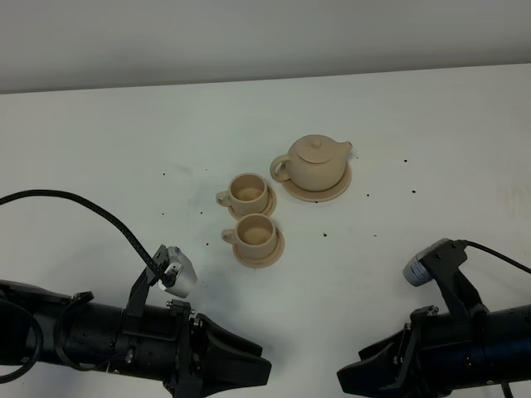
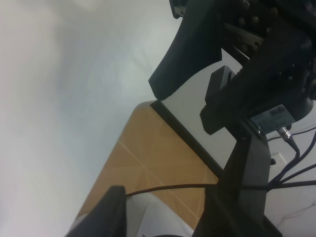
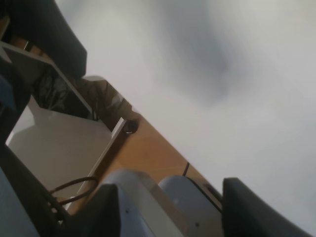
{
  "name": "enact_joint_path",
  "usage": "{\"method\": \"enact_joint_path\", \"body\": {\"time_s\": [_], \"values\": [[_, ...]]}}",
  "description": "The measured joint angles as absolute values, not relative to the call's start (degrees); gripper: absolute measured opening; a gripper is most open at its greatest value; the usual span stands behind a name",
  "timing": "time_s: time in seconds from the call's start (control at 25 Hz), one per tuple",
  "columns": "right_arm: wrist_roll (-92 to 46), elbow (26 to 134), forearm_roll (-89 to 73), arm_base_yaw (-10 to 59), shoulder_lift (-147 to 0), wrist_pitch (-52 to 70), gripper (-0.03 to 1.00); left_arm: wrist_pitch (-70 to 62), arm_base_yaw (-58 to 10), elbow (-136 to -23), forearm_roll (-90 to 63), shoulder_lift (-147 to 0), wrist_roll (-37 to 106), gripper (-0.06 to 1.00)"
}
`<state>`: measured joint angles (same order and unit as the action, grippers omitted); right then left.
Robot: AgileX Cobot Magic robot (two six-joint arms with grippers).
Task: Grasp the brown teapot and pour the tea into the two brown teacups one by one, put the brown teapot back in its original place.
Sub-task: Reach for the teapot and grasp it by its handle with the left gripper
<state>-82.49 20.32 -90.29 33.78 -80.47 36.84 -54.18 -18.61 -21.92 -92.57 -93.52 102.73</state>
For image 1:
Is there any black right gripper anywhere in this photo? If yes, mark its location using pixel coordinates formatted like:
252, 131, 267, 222
337, 307, 477, 394

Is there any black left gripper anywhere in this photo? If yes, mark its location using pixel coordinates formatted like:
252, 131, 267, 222
119, 301, 272, 397

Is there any beige ceramic teapot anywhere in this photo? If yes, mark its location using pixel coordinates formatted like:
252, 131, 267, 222
270, 134, 353, 192

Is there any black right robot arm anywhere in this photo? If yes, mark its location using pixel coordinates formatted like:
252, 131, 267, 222
337, 306, 530, 397

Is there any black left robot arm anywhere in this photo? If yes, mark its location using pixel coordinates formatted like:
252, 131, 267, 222
1, 281, 271, 397

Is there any large beige teapot saucer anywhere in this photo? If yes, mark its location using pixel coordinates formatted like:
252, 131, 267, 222
282, 166, 352, 202

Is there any near small beige saucer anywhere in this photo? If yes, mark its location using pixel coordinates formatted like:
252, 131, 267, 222
232, 229, 285, 269

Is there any small beige saucer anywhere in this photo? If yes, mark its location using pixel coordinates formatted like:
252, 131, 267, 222
232, 229, 285, 269
228, 187, 277, 220

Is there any near beige teacup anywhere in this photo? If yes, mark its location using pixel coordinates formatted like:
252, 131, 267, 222
221, 213, 278, 260

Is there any beige teacup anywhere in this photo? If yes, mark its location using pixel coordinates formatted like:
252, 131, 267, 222
216, 173, 269, 216
221, 213, 278, 260

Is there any far beige teacup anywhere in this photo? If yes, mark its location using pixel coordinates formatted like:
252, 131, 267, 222
216, 173, 269, 216

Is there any far small beige saucer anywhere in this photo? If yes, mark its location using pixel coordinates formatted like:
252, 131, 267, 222
228, 187, 277, 220

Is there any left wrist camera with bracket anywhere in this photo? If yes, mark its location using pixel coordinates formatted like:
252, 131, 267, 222
125, 245, 197, 318

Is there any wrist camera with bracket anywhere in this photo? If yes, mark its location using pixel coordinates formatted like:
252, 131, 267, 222
125, 245, 197, 318
402, 238, 490, 321

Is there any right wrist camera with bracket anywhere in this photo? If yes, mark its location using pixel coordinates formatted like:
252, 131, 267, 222
402, 238, 490, 321

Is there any black right camera cable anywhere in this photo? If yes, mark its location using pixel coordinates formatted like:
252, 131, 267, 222
462, 240, 531, 274

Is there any black braided left camera cable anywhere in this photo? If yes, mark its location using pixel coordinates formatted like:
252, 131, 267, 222
0, 189, 161, 287

